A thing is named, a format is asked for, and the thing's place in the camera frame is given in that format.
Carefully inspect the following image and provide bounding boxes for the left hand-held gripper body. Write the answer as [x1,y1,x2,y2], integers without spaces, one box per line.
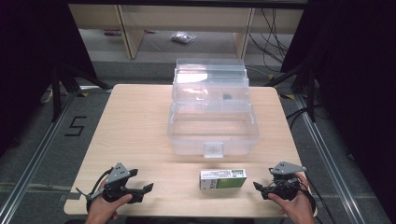
[102,162,134,203]

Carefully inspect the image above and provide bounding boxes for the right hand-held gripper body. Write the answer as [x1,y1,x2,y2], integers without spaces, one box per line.
[261,161,307,202]

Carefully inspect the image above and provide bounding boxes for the person's right hand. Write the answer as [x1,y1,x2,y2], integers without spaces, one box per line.
[267,172,317,224]

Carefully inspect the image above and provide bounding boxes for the person's left hand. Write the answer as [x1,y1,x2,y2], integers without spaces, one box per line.
[85,180,134,224]

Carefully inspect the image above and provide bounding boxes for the green and white carton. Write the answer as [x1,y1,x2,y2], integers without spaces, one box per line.
[199,168,248,191]

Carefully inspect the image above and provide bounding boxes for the clear plastic storage box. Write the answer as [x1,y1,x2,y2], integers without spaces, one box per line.
[166,57,262,160]

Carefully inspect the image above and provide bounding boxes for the black metal stand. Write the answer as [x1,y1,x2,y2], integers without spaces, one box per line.
[263,61,319,123]
[50,63,110,123]

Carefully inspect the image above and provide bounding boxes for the beige wooden shelf unit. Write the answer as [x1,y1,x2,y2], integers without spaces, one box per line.
[67,3,304,61]

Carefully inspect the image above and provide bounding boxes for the clear plastic bag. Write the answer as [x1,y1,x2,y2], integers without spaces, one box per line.
[170,31,198,45]

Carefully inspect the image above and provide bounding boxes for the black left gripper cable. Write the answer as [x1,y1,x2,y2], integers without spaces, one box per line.
[86,168,114,213]

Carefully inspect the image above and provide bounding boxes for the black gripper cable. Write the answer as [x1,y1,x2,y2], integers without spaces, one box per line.
[302,172,338,224]
[86,168,114,213]

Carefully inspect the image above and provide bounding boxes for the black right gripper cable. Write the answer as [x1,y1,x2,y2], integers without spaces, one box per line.
[302,172,338,224]

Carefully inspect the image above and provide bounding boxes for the metal floor rail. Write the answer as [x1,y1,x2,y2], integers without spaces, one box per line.
[0,92,78,224]
[293,92,370,224]

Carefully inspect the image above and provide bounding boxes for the white cable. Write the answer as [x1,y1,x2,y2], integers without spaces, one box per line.
[39,88,54,105]

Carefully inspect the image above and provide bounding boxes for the black floor cables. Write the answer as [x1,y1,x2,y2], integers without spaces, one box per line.
[247,7,290,65]

